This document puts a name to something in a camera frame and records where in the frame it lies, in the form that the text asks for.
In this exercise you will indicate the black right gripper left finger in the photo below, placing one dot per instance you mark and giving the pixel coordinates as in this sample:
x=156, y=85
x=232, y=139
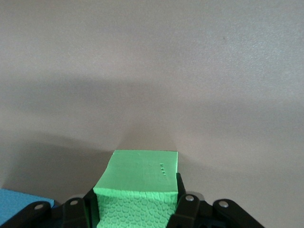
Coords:
x=73, y=213

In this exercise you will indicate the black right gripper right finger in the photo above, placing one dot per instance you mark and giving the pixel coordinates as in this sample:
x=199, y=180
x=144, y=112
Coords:
x=197, y=211

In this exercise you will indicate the blue foam cube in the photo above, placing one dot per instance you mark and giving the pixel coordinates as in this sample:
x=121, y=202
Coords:
x=16, y=199

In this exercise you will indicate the green foam cube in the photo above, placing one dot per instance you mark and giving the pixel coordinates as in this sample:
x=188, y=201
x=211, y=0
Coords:
x=137, y=175

